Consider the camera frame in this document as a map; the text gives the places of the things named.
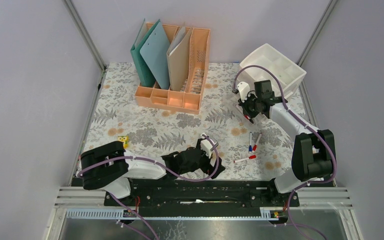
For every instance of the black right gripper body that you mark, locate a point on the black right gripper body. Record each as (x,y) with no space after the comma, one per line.
(250,105)

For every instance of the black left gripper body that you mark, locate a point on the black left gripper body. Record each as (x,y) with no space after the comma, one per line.
(203,163)

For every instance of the tan kraft folder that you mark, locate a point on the tan kraft folder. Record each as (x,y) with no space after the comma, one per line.
(178,55)

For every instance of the green folder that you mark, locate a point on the green folder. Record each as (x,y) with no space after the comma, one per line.
(140,59)

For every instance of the yellow owl eraser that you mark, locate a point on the yellow owl eraser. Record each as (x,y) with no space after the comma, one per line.
(124,139)

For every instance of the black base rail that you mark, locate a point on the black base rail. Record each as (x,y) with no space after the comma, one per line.
(212,198)

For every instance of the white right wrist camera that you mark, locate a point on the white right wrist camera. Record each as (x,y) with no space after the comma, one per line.
(243,89)

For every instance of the white plastic drawer unit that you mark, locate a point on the white plastic drawer unit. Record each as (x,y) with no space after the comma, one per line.
(267,63)

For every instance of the red cap marker lowest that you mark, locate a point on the red cap marker lowest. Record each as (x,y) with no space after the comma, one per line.
(251,157)

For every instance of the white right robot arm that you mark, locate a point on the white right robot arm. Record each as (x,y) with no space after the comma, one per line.
(313,155)

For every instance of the orange plastic file organizer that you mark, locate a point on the orange plastic file organizer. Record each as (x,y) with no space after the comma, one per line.
(188,99)

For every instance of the floral table cloth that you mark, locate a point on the floral table cloth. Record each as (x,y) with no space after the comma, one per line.
(156,132)

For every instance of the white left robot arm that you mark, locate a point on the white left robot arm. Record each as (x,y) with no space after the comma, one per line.
(111,167)

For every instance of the blue cap marker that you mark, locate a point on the blue cap marker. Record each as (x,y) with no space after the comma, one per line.
(250,142)

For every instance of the light blue folder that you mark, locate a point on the light blue folder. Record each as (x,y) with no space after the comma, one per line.
(153,51)

